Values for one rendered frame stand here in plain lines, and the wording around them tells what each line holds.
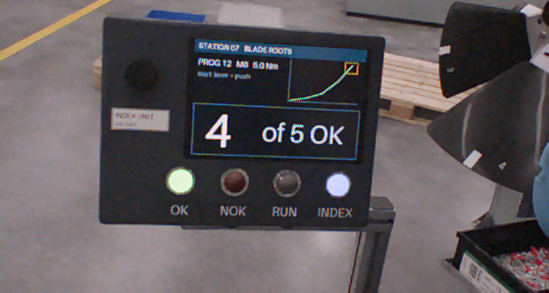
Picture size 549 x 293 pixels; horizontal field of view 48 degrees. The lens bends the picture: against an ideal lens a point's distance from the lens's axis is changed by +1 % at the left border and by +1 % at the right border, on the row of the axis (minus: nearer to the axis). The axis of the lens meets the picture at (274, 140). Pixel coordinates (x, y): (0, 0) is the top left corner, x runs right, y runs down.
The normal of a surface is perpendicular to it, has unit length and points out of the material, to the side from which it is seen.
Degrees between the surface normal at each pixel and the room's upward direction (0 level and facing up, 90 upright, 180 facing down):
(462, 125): 52
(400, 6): 90
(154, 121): 75
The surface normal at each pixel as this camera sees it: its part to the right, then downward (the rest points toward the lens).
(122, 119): 0.18, 0.18
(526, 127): -0.22, -0.36
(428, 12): -0.11, 0.40
